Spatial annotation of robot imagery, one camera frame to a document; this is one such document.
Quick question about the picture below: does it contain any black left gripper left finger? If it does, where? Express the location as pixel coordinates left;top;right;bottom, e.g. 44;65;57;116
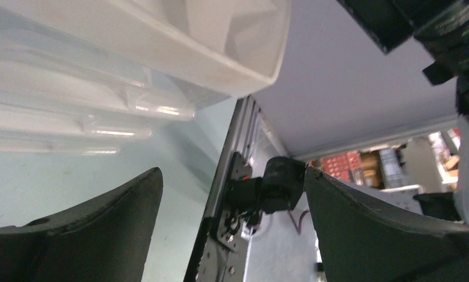
0;167;163;281

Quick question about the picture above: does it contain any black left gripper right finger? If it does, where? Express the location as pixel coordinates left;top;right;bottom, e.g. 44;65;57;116
304;167;469;281

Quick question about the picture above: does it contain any white plastic drawer organizer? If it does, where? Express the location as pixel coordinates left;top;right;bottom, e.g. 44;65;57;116
0;1;292;155

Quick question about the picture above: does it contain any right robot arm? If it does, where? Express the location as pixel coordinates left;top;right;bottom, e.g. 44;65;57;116
339;0;469;122

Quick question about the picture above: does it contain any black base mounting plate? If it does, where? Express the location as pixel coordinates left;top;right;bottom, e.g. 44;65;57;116
183;152;252;281

